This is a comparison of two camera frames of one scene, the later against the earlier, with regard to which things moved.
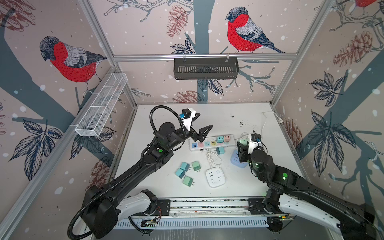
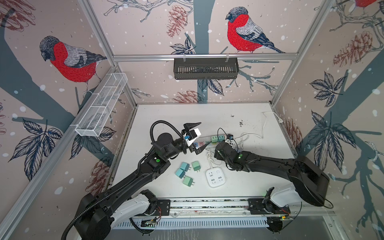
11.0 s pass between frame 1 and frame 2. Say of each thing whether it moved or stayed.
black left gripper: moved
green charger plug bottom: stayed
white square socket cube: stayed
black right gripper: moved
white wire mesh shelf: stayed
